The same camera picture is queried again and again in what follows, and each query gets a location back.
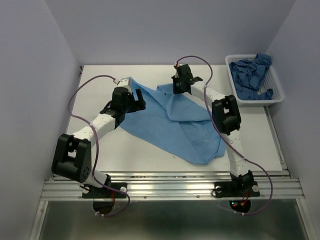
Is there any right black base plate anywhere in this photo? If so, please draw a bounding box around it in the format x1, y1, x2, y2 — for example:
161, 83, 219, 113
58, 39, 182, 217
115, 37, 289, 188
211, 181, 260, 198

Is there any light blue long sleeve shirt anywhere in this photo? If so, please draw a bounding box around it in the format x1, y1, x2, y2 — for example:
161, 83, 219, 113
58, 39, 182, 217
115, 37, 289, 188
120, 79, 226, 165

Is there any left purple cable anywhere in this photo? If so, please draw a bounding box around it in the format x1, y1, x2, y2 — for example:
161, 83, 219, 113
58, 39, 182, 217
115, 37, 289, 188
67, 75, 131, 218

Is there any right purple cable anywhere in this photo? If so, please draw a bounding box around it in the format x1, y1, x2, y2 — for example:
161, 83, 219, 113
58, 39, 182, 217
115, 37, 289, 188
173, 55, 273, 217

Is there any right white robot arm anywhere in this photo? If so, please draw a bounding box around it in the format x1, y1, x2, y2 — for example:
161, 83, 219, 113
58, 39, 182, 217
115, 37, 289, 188
171, 63, 260, 198

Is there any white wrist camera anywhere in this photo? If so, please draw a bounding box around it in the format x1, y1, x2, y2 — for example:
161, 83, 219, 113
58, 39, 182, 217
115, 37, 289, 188
113, 77, 132, 93
173, 62, 179, 76

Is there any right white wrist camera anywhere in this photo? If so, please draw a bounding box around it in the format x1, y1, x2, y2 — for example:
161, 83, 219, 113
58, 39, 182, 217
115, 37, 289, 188
173, 62, 179, 76

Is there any dark blue patterned shirt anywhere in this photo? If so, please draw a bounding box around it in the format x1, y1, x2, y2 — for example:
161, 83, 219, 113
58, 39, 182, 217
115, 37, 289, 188
228, 53, 274, 101

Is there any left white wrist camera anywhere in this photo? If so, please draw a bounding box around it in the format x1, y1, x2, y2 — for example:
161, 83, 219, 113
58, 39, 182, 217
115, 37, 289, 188
113, 77, 132, 93

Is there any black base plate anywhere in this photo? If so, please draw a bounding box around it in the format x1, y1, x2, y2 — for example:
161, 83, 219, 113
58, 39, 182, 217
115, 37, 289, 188
211, 181, 260, 198
79, 184, 126, 200

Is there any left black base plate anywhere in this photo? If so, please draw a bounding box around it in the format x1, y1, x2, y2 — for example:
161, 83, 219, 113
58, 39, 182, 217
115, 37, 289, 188
79, 184, 126, 200

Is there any purple cable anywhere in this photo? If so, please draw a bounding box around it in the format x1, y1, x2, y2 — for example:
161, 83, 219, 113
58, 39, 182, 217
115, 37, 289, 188
67, 75, 131, 218
173, 55, 273, 217

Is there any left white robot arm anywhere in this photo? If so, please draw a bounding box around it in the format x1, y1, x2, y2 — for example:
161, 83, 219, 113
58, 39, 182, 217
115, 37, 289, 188
51, 86, 146, 197

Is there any white plastic basket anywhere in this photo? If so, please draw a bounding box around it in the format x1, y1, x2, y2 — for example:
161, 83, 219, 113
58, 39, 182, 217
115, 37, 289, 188
225, 53, 284, 107

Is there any aluminium mounting rail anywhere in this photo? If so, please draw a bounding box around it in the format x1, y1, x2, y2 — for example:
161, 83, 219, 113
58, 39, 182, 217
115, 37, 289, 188
40, 170, 305, 201

